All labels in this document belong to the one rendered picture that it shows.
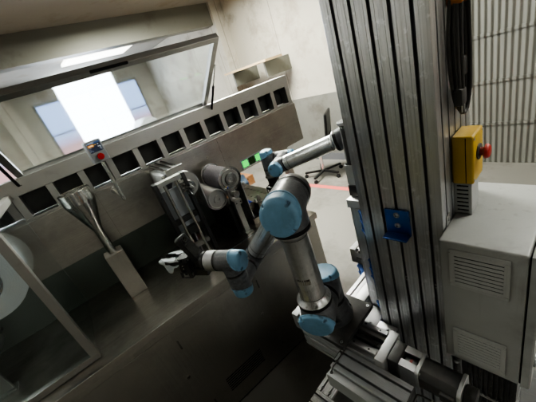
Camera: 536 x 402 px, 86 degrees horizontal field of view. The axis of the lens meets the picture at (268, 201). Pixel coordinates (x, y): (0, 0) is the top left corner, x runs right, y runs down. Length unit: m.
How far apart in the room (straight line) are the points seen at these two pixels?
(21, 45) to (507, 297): 4.87
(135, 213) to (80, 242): 0.32
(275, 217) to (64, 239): 1.38
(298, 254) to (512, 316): 0.56
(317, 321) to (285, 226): 0.36
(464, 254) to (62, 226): 1.78
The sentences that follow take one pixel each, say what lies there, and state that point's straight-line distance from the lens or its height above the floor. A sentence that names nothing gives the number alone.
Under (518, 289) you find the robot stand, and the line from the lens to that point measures 0.93.
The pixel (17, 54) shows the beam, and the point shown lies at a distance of 4.80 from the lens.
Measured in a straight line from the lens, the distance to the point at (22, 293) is 1.42.
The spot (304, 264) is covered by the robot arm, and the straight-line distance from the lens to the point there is 0.88.
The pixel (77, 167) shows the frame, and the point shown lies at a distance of 1.84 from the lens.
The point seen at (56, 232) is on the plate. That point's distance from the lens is 1.90.
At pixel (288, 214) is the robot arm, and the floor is 1.41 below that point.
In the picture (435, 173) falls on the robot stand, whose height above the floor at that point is 1.40.
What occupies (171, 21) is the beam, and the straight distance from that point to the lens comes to 5.54.
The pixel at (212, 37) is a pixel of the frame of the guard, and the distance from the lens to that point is 1.66.
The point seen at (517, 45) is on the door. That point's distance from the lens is 3.88.
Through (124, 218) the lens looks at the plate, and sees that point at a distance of 1.91.
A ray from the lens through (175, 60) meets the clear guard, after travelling 1.64.
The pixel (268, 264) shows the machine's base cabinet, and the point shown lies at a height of 0.78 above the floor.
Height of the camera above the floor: 1.77
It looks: 24 degrees down
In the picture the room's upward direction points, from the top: 19 degrees counter-clockwise
